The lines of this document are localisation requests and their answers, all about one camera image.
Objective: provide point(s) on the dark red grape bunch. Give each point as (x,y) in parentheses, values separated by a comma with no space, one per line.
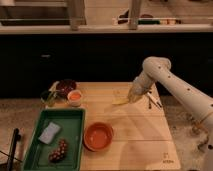
(59,153)

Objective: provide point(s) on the wooden post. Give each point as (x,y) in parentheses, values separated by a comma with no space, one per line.
(134,14)
(76,12)

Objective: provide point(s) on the green plastic tray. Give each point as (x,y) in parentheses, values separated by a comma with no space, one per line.
(71,123)

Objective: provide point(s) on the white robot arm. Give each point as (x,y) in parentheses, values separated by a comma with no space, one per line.
(157,69)

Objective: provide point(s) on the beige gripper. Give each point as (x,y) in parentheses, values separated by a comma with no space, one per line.
(133,98)

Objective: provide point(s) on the small orange-filled white cup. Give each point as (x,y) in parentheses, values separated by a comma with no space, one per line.
(75,98)

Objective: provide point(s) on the clutter on back shelf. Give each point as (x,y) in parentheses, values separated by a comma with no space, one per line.
(146,19)

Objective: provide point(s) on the dark maroon bowl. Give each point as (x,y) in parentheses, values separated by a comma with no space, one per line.
(65,86)

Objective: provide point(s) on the wooden post left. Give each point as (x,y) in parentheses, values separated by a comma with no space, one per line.
(76,12)

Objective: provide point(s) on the green vegetables dish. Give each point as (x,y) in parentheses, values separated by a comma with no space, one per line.
(49,98)

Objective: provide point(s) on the black stand pole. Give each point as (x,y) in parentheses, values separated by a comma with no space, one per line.
(15,138)

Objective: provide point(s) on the wooden post right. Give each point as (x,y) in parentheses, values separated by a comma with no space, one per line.
(134,14)

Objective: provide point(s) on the red bowl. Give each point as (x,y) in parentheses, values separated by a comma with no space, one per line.
(98,136)

